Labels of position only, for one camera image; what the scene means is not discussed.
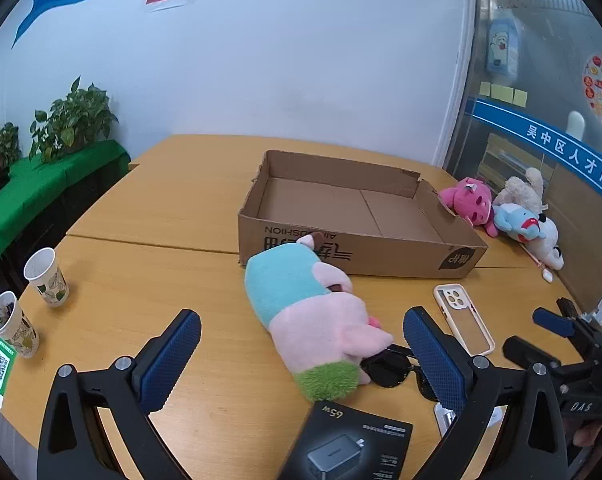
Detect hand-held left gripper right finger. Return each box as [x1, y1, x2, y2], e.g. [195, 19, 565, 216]
[402, 306, 569, 480]

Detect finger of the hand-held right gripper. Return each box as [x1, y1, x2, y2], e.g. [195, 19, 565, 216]
[503, 336, 582, 379]
[533, 297, 602, 341]

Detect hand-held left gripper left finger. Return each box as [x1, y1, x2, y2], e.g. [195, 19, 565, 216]
[37, 308, 202, 480]

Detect black sunglasses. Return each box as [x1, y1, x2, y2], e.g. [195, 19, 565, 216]
[359, 344, 439, 403]

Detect white clear phone case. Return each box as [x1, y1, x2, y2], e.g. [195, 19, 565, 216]
[433, 283, 496, 357]

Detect white grey packet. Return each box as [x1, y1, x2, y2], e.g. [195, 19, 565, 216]
[433, 402, 504, 437]

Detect brown cardboard box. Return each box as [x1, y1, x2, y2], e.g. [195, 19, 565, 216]
[237, 150, 489, 280]

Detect black charger box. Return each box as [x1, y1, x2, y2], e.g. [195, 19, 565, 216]
[276, 400, 414, 480]

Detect teal pink plush toy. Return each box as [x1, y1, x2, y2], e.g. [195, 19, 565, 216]
[244, 237, 394, 402]

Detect wooden desktop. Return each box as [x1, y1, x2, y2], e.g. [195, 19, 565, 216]
[18, 134, 602, 480]

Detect person's right hand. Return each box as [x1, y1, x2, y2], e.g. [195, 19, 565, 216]
[573, 417, 602, 448]

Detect pink stick with white tip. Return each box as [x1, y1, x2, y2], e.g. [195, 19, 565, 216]
[523, 249, 554, 284]

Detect white plush dog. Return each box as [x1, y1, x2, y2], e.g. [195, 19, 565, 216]
[523, 214, 565, 272]

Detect blue plush toy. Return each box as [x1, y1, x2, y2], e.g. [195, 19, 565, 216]
[493, 203, 542, 243]

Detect beige plush toy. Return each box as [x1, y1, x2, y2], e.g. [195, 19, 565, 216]
[492, 167, 549, 213]

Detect leaf print paper cup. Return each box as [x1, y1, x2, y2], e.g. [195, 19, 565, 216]
[0, 291, 40, 360]
[23, 247, 70, 309]

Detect blue banner stripe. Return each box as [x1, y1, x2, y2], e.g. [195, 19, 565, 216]
[473, 98, 602, 211]

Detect white rounded figure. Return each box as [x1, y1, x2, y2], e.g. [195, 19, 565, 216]
[567, 111, 587, 141]

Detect green cloth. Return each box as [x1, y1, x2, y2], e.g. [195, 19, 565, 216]
[0, 140, 132, 281]

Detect large green potted plant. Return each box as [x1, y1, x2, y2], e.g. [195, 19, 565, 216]
[29, 76, 120, 164]

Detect small green potted plant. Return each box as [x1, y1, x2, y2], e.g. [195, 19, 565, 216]
[0, 120, 22, 169]

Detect blue cartoon poster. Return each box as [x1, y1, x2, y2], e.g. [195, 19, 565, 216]
[485, 16, 522, 81]

